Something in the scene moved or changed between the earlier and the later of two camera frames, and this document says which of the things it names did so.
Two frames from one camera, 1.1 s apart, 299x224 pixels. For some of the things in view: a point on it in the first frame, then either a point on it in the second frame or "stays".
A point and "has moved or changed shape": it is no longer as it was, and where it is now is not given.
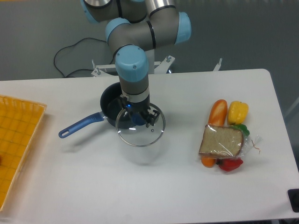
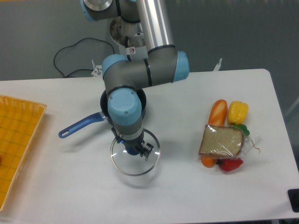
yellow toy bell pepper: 238,112 stays
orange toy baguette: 218,113 stays
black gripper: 117,104 -> 134,142
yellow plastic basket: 20,120 stays
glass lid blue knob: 132,129 has moved or changed shape
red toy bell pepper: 229,164 stays
